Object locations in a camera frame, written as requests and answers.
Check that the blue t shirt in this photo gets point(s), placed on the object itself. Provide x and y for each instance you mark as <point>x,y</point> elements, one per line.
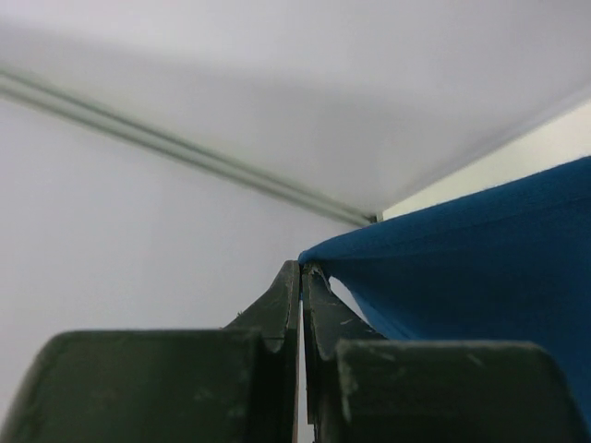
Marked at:
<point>508,263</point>

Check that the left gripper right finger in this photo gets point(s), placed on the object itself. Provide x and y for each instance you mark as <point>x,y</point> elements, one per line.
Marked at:
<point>363,387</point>

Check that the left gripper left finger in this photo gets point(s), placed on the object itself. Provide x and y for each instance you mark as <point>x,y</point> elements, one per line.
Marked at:
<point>234,384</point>

